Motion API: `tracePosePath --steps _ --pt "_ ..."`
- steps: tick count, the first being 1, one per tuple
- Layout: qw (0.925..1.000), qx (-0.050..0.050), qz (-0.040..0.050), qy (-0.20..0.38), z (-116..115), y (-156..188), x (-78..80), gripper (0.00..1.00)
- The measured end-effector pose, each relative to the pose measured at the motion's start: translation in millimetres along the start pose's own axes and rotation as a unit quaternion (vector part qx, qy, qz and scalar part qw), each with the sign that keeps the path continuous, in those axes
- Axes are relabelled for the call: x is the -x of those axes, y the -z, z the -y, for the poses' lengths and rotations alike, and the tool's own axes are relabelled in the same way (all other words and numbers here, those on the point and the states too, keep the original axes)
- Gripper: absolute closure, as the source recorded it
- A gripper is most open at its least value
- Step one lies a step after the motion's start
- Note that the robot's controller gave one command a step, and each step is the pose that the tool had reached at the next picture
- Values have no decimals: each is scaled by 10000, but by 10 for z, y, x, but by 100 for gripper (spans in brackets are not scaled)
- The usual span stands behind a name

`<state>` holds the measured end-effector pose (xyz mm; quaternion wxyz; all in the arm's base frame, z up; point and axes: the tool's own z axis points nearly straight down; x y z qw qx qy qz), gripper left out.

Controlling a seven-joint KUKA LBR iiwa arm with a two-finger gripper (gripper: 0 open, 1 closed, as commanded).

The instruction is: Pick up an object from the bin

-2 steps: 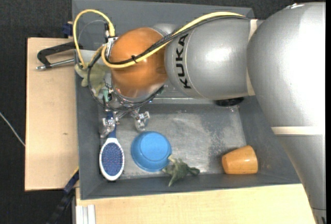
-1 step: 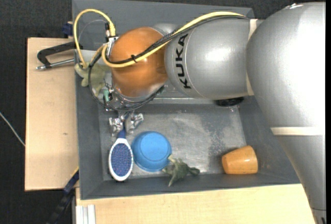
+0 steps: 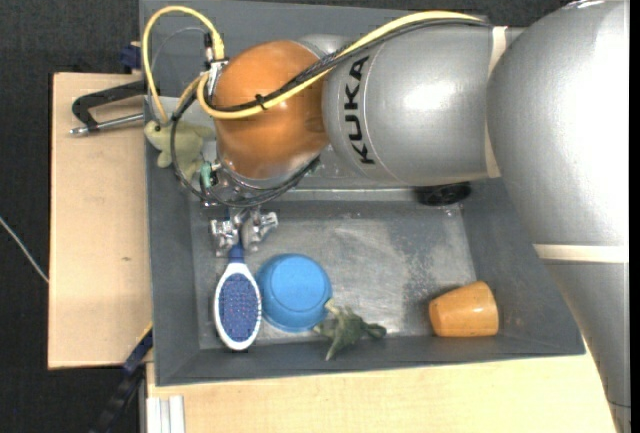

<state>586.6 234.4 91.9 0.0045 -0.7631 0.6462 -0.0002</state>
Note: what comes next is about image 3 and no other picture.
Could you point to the pale wood flat board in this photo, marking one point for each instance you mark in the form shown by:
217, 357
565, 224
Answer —
97, 231

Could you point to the blue bowl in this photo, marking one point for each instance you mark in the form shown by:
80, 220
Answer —
295, 291

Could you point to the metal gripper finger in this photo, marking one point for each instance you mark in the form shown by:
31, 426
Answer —
261, 224
224, 232

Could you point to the pale green plush toy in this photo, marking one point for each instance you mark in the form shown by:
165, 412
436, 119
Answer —
189, 143

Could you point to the white and blue brush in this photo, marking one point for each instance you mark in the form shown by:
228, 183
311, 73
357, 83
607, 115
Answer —
238, 307

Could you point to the green toy dinosaur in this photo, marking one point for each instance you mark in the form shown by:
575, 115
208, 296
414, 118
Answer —
346, 327

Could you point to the grey metal bin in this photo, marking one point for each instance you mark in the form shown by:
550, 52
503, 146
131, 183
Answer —
380, 251

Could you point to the orange cup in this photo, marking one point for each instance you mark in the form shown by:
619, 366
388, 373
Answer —
465, 312

